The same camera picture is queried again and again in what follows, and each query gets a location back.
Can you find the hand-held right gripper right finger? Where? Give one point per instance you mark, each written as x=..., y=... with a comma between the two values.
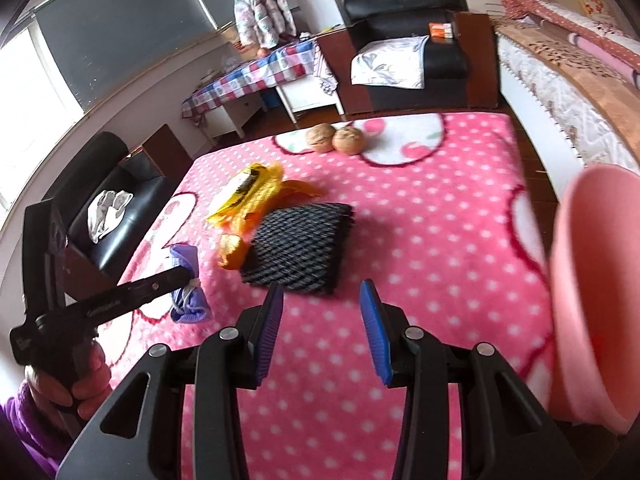
x=377, y=335

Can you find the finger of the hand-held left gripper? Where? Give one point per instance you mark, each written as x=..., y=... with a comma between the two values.
x=160, y=282

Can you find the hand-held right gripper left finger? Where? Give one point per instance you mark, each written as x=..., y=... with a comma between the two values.
x=267, y=340

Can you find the purple plastic bag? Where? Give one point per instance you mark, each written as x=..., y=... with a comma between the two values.
x=190, y=307

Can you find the black foam net sleeve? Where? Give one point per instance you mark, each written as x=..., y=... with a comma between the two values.
x=300, y=250

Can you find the yellow plastic wrapper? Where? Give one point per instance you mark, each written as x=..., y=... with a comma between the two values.
x=250, y=185

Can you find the pink plastic bucket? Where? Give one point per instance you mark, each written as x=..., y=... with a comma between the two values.
x=600, y=260

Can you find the person's left forearm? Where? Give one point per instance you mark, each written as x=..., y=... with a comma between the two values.
x=30, y=430

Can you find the person's left hand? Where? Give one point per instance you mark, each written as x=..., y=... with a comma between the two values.
x=92, y=380

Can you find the white crumpled cloth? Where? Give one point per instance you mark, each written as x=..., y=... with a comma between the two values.
x=107, y=215

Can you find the pink polka-dot blanket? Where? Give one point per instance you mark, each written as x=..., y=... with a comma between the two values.
x=425, y=210

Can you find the black leather armchair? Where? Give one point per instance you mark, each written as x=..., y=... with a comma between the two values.
x=95, y=160

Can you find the white low cabinet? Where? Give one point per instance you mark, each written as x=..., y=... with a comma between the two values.
x=232, y=115

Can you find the walnut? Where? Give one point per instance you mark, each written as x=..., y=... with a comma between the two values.
x=348, y=141
x=321, y=138

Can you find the window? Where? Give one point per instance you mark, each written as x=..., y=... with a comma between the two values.
x=30, y=110

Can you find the checked tablecloth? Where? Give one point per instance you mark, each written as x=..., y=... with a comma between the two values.
x=250, y=77

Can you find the white side table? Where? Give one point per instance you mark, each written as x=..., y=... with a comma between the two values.
x=310, y=97

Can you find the large grey roller blind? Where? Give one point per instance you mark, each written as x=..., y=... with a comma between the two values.
x=125, y=35

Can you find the orange fruit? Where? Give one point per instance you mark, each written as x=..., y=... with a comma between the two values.
x=262, y=52

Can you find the tan paper bag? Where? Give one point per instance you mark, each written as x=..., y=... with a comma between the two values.
x=232, y=37

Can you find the patterned grey hanging cloth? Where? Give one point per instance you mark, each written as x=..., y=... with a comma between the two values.
x=325, y=67

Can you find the floral seat cloth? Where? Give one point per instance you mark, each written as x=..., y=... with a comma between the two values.
x=385, y=60

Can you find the white bed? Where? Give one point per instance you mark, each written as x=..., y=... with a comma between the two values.
x=550, y=95

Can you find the pastel puffer jacket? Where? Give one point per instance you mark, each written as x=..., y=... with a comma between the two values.
x=262, y=5

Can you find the orange box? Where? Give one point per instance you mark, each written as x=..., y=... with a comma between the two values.
x=442, y=31

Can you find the brown leaf-pattern blanket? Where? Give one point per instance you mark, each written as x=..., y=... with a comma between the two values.
x=575, y=70

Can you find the black armchair with wooden sides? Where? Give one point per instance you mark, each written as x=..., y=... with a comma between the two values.
x=400, y=0

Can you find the pink rolled blanket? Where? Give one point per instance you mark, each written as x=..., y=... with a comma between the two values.
x=610, y=52

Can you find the red dotted quilt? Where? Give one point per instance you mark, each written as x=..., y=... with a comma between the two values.
x=590, y=27

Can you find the yellow flower pillow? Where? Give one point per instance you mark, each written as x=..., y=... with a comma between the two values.
x=594, y=6

